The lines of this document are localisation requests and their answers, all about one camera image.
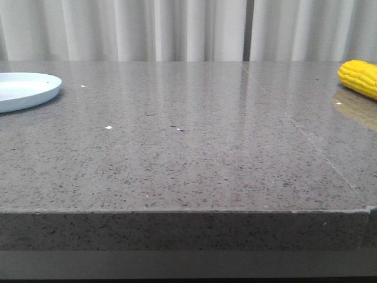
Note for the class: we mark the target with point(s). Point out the white pleated curtain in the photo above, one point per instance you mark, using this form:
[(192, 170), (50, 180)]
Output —
[(188, 30)]

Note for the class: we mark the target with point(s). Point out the light blue round plate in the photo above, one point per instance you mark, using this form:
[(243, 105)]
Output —
[(24, 90)]

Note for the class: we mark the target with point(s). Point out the yellow corn cob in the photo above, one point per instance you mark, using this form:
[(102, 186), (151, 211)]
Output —
[(359, 76)]

